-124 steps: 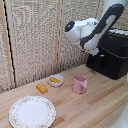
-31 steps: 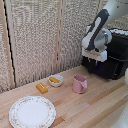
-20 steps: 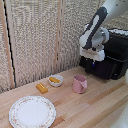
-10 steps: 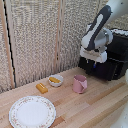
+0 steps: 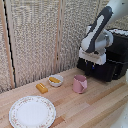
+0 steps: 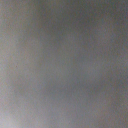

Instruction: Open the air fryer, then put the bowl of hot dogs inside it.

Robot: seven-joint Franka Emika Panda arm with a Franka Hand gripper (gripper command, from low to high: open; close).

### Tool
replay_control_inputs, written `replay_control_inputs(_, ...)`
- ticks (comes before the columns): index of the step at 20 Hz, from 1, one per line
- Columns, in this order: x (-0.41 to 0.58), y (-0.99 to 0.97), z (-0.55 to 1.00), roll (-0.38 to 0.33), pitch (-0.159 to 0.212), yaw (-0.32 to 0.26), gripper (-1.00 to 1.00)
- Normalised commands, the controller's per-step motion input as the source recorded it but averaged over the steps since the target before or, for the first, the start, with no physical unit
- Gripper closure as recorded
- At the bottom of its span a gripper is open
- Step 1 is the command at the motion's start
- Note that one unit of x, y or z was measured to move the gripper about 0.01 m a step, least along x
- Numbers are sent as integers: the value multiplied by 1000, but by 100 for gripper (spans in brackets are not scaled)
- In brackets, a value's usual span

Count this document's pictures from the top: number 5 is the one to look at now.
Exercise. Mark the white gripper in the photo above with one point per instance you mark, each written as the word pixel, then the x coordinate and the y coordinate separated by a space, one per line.
pixel 95 57

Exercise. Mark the black air fryer drawer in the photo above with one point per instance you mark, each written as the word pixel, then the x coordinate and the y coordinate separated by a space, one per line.
pixel 100 72

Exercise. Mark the small white bowl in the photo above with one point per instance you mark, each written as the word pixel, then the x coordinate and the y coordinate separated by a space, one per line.
pixel 55 83

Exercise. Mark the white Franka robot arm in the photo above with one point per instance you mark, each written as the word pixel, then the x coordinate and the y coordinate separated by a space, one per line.
pixel 98 30

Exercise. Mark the white rounded robot base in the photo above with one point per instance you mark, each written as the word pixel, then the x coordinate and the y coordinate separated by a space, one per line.
pixel 122 120

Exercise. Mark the pink mug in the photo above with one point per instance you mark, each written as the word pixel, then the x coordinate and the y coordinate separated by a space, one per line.
pixel 79 83

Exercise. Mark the yellow food piece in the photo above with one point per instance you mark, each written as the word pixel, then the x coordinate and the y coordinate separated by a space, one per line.
pixel 55 80

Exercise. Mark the yellow butter block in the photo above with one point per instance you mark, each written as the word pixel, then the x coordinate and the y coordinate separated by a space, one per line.
pixel 42 88

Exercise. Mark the white floral rim plate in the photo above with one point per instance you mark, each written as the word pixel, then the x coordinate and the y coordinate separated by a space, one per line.
pixel 32 112

